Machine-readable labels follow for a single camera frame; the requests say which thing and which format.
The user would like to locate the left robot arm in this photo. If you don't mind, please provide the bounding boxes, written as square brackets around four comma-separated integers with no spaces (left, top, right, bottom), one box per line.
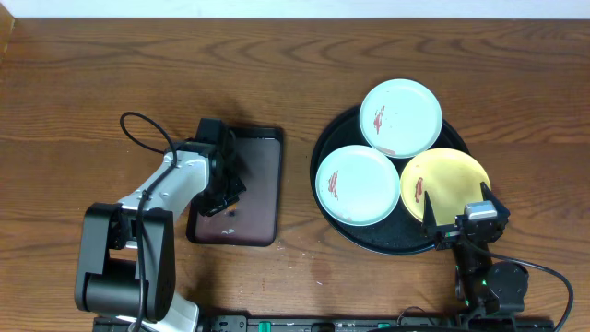
[75,118,245,331]

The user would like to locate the black round serving tray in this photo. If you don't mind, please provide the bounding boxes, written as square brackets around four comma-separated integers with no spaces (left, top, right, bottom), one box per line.
[309,104,472,256]

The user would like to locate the yellow plate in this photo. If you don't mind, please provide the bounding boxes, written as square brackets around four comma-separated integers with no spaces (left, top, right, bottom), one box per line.
[400,148,490,225]

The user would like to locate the light blue plate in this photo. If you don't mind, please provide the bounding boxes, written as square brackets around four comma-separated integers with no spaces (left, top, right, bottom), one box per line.
[359,78,443,159]
[313,145,400,227]

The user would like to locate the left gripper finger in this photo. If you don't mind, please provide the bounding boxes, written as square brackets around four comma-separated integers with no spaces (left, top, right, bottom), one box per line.
[223,173,246,206]
[197,196,230,217]

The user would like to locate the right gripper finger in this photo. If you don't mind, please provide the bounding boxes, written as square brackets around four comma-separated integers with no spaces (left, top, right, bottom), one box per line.
[422,191,436,226]
[480,182,505,210]

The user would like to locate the black rectangular tray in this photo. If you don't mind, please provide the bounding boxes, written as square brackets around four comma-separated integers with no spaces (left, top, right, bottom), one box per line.
[186,127,283,247]

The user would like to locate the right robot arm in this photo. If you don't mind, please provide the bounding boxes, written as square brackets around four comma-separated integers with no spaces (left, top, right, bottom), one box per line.
[421,183,529,315]

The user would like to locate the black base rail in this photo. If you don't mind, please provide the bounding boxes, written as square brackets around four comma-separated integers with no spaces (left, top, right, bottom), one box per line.
[91,313,556,332]

